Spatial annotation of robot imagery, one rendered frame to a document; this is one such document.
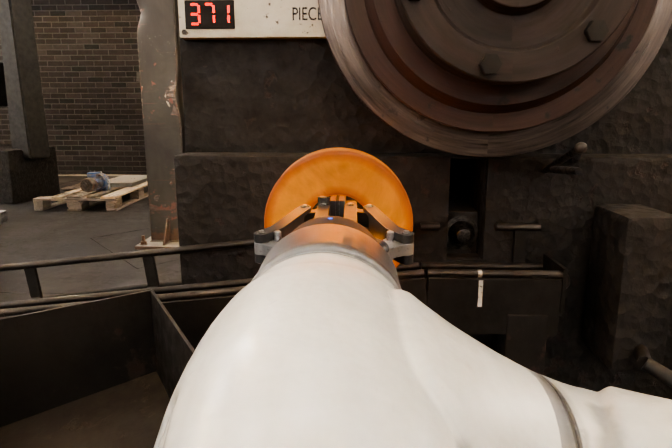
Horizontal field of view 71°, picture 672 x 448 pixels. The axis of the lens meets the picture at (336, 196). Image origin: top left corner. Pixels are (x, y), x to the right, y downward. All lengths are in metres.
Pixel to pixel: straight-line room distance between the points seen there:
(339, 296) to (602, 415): 0.11
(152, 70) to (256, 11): 2.69
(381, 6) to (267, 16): 0.24
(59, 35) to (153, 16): 4.57
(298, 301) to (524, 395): 0.09
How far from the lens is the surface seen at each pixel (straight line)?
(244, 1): 0.83
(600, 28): 0.63
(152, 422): 0.61
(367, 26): 0.65
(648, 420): 0.21
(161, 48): 3.47
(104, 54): 7.67
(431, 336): 0.18
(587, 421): 0.21
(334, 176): 0.47
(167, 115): 3.44
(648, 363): 0.80
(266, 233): 0.37
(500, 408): 0.18
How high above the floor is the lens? 0.94
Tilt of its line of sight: 10 degrees down
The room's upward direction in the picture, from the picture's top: straight up
